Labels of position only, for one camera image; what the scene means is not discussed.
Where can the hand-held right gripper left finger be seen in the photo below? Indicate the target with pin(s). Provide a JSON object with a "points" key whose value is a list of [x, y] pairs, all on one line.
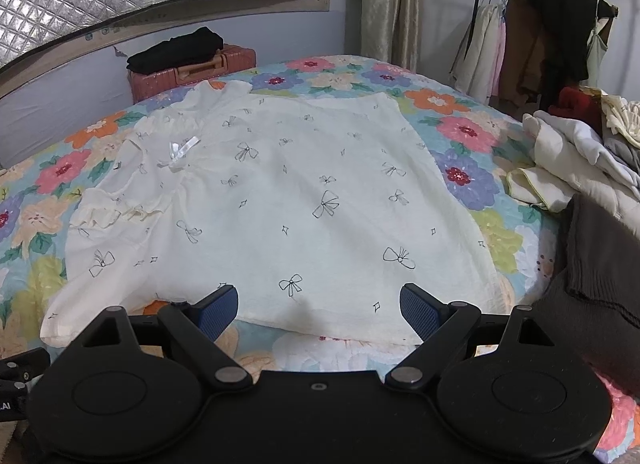
{"points": [[219, 313]]}

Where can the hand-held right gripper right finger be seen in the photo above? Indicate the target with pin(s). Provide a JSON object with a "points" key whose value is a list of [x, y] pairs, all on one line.
{"points": [[418, 313]]}

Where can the white dress with bow print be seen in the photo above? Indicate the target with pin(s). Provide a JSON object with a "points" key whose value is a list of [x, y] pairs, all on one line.
{"points": [[300, 169]]}

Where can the cream cloth with green trim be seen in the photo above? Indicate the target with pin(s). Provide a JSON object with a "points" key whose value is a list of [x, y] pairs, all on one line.
{"points": [[535, 184]]}

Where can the dark grey knit sweater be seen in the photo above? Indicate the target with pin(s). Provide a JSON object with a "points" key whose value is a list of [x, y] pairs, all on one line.
{"points": [[600, 269]]}

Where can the floral bed sheet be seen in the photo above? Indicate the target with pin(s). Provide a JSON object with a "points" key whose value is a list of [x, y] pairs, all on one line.
{"points": [[465, 131]]}

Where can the white padded jacket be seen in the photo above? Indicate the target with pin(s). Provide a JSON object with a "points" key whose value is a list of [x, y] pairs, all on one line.
{"points": [[575, 144]]}

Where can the pink suitcase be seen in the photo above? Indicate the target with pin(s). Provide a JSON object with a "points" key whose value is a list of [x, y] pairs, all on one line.
{"points": [[165, 84]]}

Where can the grey cloth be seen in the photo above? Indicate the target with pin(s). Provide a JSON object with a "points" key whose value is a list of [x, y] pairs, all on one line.
{"points": [[625, 154]]}

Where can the red cloth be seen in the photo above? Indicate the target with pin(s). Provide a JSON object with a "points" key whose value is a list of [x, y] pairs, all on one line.
{"points": [[575, 101]]}

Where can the black folded cloth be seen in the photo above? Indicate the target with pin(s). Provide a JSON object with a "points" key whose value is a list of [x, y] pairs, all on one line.
{"points": [[175, 51]]}

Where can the white hanging garment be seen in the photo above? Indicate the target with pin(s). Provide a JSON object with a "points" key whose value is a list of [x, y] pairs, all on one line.
{"points": [[480, 54]]}

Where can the pink hanging garment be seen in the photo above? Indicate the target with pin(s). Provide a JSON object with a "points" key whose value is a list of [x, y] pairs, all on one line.
{"points": [[499, 59]]}

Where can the cream yellow cloth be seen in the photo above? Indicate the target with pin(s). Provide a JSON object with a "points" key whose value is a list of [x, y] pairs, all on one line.
{"points": [[622, 119]]}

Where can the brown hanging garment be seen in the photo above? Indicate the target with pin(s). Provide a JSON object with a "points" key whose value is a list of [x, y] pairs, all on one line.
{"points": [[520, 44]]}

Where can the beige curtain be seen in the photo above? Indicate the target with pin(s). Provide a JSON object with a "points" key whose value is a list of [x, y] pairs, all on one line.
{"points": [[387, 4]]}

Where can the light green camisole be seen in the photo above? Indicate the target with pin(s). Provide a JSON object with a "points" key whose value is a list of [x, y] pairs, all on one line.
{"points": [[597, 59]]}

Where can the black hanging garment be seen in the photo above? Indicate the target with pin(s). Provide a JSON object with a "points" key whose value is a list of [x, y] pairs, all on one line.
{"points": [[560, 19]]}

